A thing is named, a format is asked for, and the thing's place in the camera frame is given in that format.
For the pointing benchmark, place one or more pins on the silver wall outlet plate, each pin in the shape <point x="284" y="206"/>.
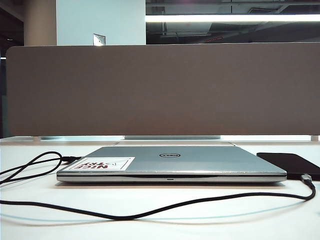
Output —
<point x="99" y="40"/>

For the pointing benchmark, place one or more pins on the bright ceiling light strip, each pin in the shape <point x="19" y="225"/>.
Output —
<point x="225" y="18"/>

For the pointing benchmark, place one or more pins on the black smartphone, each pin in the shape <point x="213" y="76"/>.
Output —
<point x="287" y="163"/>

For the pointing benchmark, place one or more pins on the white red Nice Try sticker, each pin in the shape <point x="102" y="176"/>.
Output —
<point x="100" y="164"/>

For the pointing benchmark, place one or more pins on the silver Dell laptop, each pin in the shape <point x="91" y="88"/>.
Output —
<point x="200" y="162"/>

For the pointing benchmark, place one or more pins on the brown fabric desk divider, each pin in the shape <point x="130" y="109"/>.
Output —
<point x="162" y="90"/>

